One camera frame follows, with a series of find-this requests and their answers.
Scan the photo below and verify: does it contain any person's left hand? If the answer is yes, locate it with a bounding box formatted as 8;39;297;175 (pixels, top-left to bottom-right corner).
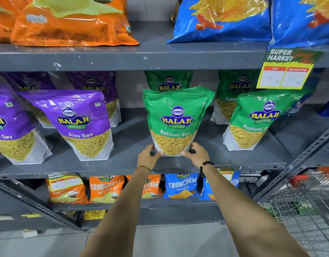
137;144;164;170

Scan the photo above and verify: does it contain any person's right hand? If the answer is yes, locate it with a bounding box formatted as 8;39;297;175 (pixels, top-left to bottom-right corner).
181;142;211;169

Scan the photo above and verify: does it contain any green snack pouch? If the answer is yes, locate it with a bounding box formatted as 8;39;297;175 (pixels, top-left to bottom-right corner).
143;86;216;158
223;89;313;152
210;70;261;125
144;70;194;92

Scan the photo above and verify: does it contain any person's right forearm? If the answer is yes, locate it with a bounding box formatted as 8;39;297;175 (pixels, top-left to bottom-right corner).
201;164;310;257

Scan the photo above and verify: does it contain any person's left forearm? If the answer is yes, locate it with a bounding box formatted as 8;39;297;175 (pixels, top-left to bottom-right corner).
80;167;152;257

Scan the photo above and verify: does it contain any small orange snack packet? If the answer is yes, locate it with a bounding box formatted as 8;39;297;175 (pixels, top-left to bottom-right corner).
88;175;125;204
125;174;164;199
46;173;88;204

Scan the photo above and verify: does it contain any small blue snack packet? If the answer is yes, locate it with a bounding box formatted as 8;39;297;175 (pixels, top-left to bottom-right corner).
199;170;241;201
163;173;200;199

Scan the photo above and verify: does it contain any purple snack pouch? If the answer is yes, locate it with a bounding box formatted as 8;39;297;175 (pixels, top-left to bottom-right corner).
17;89;114;162
65;71;122;128
0;84;53;165
1;72;57;129

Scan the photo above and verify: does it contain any yellow patterned packet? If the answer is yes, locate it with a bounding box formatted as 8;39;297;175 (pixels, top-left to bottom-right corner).
83;210;108;221

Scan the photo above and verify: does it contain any small yellow price tag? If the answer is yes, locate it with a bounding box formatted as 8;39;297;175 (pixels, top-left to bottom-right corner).
47;173;85;192

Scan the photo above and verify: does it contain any grey metal shelf rack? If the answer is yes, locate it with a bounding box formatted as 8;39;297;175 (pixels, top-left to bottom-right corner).
0;21;329;240

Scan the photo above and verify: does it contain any blue white packet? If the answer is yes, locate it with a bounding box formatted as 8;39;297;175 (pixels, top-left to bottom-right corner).
285;75;326;115

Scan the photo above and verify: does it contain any yellow green price tag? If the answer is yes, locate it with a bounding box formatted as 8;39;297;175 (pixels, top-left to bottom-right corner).
256;48;325;90

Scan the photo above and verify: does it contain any large blue chips bag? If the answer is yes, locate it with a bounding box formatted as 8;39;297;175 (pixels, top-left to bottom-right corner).
269;0;329;49
167;0;272;44

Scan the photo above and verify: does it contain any dark blue packet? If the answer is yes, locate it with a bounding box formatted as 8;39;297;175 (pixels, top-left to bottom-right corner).
317;94;329;117

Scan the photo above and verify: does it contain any large orange chips bag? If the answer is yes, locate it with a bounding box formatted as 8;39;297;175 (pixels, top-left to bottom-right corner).
0;0;34;43
10;0;140;47

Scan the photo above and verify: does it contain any colourful thread bracelet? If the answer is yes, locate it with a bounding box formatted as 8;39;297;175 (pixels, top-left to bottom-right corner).
135;165;152;179

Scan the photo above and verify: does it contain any black bead bracelet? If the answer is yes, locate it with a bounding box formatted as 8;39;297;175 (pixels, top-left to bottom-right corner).
199;161;216;178

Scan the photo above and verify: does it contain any wire shopping cart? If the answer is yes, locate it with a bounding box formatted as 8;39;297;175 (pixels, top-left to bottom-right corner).
269;168;329;257

